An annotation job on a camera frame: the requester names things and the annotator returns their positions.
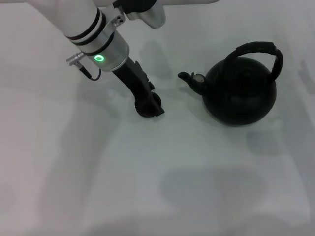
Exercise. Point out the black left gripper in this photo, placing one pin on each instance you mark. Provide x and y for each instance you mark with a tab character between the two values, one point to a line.
134	81

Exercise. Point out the black teacup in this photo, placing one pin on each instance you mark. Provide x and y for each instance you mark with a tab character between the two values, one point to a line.
143	110

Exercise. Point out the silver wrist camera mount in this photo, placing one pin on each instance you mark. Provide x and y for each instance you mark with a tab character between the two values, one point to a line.
153	18

